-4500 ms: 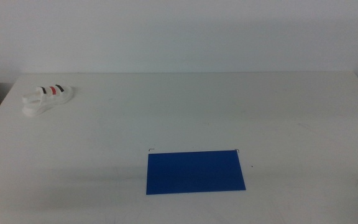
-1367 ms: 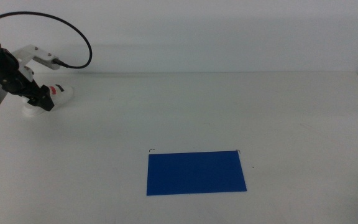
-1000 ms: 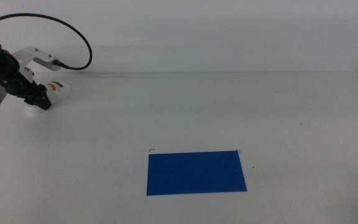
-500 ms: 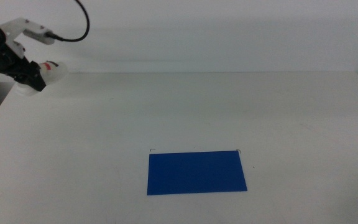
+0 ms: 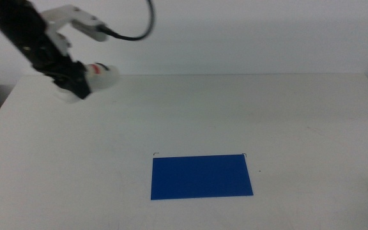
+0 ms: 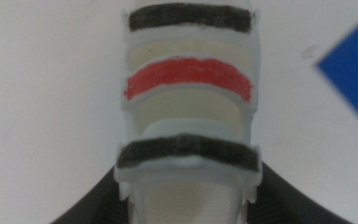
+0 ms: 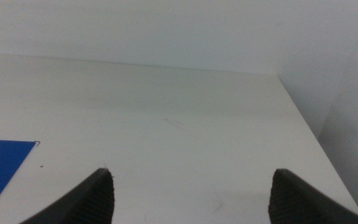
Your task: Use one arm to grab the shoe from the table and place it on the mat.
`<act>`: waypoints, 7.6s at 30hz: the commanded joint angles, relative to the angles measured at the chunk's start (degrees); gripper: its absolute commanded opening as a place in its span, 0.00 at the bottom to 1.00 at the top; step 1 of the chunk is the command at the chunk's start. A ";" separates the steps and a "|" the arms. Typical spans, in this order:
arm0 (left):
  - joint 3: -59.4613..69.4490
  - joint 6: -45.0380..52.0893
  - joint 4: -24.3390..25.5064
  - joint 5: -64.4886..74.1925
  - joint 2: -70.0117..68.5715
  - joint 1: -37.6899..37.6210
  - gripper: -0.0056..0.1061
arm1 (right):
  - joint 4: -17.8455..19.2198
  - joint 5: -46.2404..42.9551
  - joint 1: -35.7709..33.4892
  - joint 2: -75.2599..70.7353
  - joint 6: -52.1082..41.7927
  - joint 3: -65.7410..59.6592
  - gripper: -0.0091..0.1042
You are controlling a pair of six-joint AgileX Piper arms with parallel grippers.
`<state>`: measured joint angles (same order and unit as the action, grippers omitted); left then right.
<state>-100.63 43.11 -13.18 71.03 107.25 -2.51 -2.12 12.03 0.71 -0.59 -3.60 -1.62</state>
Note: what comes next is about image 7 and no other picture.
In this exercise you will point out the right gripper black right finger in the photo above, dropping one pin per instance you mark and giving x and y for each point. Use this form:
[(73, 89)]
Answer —
[(294, 202)]

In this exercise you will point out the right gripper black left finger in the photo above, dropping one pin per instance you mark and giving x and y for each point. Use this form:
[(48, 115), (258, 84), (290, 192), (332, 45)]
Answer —
[(89, 202)]

